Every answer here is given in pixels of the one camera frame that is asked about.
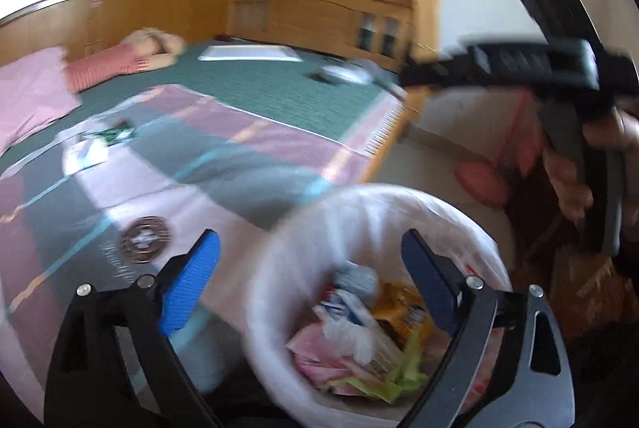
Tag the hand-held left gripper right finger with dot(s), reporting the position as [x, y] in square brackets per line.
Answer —
[429, 278]

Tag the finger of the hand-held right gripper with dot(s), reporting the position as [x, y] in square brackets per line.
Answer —
[439, 71]

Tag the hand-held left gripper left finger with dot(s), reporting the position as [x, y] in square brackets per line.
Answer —
[192, 278]

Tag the yellow snack bag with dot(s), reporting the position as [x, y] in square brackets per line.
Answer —
[399, 308]

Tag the white bag-lined trash bin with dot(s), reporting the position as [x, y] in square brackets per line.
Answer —
[279, 288]

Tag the white blue plastic packet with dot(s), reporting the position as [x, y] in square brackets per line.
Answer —
[344, 308]

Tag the green plastic bag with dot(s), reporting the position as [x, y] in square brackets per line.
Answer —
[399, 383]

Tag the pink paper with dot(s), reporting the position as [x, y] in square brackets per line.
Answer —
[309, 348]

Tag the person's right hand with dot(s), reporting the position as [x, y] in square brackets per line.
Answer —
[566, 193]

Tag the pink plastic broom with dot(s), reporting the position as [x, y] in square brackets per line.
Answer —
[482, 183]

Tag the pink striped bed sheet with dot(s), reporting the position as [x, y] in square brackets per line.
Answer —
[209, 128]

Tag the wooden footboard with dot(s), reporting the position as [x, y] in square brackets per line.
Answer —
[299, 9]

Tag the green mattress cover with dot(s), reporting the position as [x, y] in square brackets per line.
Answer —
[279, 93]

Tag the white printed packet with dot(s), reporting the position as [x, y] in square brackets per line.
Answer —
[85, 156]

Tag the dark green packet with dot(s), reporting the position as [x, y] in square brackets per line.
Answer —
[112, 133]

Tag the long white box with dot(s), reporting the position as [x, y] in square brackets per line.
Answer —
[249, 52]

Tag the red striped plush doll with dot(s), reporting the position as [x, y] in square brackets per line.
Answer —
[100, 66]

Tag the pink pillow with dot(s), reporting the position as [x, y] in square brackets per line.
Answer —
[30, 93]

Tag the wooden wall cabinets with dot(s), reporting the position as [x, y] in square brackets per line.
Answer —
[174, 9]

